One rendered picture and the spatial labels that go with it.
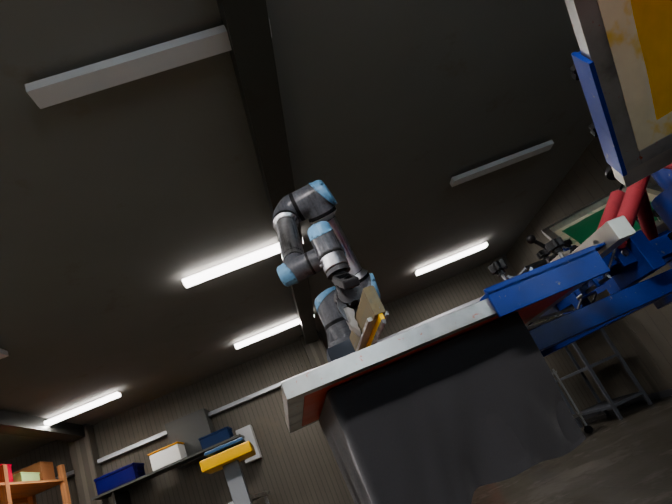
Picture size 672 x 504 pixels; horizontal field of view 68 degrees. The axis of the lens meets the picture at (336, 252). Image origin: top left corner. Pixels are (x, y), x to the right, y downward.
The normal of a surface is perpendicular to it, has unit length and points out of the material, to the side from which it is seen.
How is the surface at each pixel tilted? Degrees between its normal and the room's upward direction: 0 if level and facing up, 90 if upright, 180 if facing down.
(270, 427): 90
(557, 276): 90
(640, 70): 148
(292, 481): 90
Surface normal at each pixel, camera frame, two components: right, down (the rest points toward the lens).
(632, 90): 0.12, 0.60
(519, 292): 0.07, -0.43
